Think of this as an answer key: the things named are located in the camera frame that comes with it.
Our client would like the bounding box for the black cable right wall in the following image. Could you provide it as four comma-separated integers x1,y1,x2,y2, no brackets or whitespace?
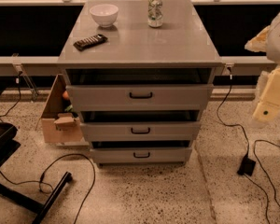
216,66,250,161

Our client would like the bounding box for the grey drawer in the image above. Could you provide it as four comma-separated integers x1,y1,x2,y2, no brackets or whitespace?
80,121,201,142
66,85,213,111
90,147,192,164

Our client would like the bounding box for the grey drawer cabinet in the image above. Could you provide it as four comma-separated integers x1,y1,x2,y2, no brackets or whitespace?
57,0,223,167

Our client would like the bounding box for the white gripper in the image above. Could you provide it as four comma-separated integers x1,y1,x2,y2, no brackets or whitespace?
252,65,280,122

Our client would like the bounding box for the black cable wall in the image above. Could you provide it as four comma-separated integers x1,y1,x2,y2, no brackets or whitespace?
216,66,250,161
0,71,23,123

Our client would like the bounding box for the white bowl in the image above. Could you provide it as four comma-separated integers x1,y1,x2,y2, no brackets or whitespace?
90,4,119,27

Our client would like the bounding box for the dark snack bar packet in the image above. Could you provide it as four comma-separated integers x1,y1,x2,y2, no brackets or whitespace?
73,34,107,51

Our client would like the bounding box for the grey middle drawer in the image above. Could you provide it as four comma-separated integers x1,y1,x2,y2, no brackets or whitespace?
80,121,201,142

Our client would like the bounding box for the black chair base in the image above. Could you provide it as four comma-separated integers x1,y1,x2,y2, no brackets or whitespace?
0,90,74,224

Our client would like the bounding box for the black cable left wall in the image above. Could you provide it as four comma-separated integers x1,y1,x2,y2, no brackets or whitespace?
0,71,23,123

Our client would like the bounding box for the grey top drawer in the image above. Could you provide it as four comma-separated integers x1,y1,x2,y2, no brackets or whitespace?
66,85,213,111

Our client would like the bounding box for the black floor cable left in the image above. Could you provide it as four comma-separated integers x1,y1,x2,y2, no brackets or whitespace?
0,153,96,224

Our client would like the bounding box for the cardboard box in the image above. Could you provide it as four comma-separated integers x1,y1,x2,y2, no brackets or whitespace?
41,75,83,145

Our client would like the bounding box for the white green soda can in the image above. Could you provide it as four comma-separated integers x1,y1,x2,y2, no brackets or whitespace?
147,0,162,28

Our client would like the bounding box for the black looping cable right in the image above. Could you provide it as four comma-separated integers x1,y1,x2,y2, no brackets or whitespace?
244,139,280,224

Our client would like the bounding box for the black power adapter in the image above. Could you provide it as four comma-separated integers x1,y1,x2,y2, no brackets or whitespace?
237,156,256,176

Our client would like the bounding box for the grey bottom drawer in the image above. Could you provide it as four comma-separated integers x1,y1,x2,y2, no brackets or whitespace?
90,147,192,164

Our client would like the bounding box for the orange fruit in box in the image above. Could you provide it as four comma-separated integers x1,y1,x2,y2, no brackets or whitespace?
63,91,69,100

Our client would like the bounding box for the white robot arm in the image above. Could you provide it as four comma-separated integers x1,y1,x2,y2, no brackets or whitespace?
245,12,280,122

